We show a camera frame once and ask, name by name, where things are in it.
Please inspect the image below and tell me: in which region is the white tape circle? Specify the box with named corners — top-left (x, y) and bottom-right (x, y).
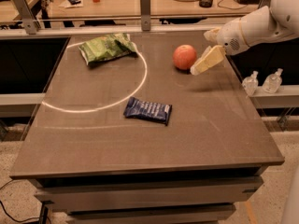
top-left (42, 42), bottom-right (148, 114)

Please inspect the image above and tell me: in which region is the red apple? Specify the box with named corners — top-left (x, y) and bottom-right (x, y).
top-left (173, 45), bottom-right (197, 70)

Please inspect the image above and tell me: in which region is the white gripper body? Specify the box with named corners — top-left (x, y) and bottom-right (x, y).
top-left (217, 19), bottom-right (249, 55)

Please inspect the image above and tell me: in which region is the black floor cable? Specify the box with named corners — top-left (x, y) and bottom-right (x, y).
top-left (0, 179), bottom-right (52, 224)

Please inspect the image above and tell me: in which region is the blue snack bar wrapper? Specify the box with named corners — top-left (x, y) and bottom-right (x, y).
top-left (123, 97), bottom-right (172, 126)

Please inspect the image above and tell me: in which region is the green chip bag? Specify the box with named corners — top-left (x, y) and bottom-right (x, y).
top-left (78, 33), bottom-right (137, 65)

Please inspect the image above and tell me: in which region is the metal rail bracket left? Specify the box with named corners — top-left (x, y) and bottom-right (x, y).
top-left (12, 0), bottom-right (39, 35)

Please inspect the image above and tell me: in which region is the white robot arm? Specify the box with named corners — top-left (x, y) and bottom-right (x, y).
top-left (191, 0), bottom-right (299, 76)

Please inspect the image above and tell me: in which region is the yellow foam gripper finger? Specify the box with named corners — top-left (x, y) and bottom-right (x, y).
top-left (190, 45), bottom-right (226, 76)
top-left (204, 27), bottom-right (221, 43)

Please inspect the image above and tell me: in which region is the metal rail bracket centre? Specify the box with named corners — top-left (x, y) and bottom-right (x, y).
top-left (140, 0), bottom-right (150, 31)

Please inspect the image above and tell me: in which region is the clear plastic bottle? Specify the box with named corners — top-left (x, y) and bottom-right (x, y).
top-left (263, 68), bottom-right (283, 93)
top-left (242, 71), bottom-right (258, 96)

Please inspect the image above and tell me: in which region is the black mesh pen holder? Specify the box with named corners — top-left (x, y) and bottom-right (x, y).
top-left (199, 0), bottom-right (213, 8)

